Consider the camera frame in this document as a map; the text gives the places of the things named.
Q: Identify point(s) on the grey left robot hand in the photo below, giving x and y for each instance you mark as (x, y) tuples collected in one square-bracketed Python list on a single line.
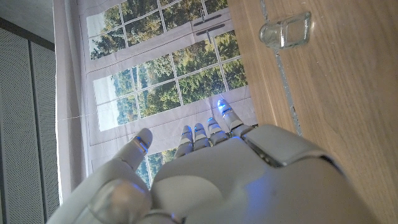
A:
[(236, 180)]

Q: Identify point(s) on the printed window backdrop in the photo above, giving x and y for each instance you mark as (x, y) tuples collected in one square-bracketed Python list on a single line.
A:
[(155, 77)]

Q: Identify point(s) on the small square clear glass bottle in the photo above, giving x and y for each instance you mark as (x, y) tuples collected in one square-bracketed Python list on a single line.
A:
[(287, 31)]

